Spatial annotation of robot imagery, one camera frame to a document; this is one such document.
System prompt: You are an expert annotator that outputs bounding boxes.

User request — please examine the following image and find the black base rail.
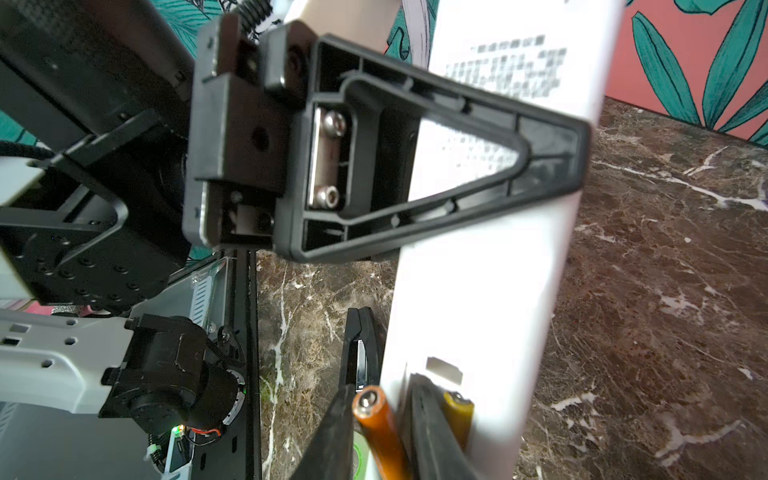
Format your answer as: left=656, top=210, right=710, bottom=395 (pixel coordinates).
left=191, top=249, right=261, bottom=479

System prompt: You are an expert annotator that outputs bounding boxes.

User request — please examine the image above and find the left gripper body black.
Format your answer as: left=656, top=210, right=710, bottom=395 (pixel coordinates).
left=1, top=1, right=314, bottom=312

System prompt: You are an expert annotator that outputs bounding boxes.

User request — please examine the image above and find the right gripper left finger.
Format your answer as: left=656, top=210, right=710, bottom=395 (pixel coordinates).
left=291, top=385, right=356, bottom=480

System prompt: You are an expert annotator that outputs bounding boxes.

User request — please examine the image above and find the orange battery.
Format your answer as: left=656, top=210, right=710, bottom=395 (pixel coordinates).
left=441, top=391, right=475, bottom=450
left=352, top=385, right=413, bottom=480

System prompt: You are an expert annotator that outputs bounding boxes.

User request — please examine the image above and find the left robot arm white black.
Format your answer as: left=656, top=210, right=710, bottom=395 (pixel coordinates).
left=1, top=1, right=591, bottom=435

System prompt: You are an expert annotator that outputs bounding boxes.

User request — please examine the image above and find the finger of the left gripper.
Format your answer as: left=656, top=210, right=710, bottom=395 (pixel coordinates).
left=273, top=36, right=591, bottom=263
left=339, top=307, right=381, bottom=390

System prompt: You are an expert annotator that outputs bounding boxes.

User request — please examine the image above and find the white remote control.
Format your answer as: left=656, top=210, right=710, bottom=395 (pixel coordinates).
left=381, top=1, right=624, bottom=479

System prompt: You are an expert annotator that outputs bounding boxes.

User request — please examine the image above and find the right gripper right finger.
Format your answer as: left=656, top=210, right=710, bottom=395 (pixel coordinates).
left=404, top=374, right=477, bottom=479

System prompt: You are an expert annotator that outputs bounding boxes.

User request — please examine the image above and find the green tape roll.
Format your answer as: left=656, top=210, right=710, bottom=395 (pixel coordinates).
left=351, top=431, right=370, bottom=480

